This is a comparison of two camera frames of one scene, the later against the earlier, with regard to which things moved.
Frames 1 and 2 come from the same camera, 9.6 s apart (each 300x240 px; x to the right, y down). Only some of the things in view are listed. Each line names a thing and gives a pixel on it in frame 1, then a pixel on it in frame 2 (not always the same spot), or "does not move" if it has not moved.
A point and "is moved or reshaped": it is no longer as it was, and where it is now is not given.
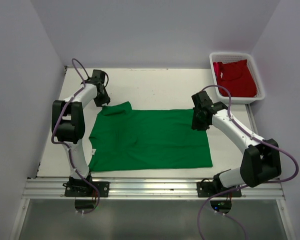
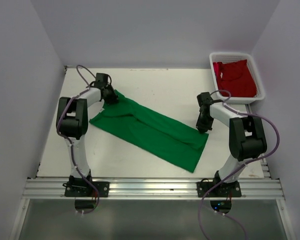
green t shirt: x=125 y=138 is moved or reshaped
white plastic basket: x=217 y=57 does not move
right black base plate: x=210 y=189 does not move
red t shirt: x=236 y=77 does not move
